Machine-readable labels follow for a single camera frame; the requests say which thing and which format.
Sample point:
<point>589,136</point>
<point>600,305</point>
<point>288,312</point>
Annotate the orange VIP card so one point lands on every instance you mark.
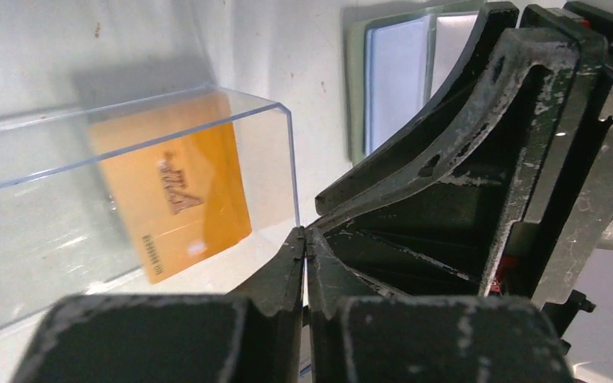
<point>174,175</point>

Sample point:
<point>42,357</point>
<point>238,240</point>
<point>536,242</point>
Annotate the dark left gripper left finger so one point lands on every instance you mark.
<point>251,334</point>

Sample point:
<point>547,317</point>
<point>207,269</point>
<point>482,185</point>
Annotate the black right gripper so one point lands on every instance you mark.
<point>513,156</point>

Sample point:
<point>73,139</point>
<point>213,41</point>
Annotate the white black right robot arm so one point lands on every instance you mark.
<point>503,183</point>

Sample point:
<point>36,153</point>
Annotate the clear plastic tray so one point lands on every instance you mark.
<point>60,230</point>

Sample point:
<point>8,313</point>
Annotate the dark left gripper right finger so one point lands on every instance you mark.
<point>358,335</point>

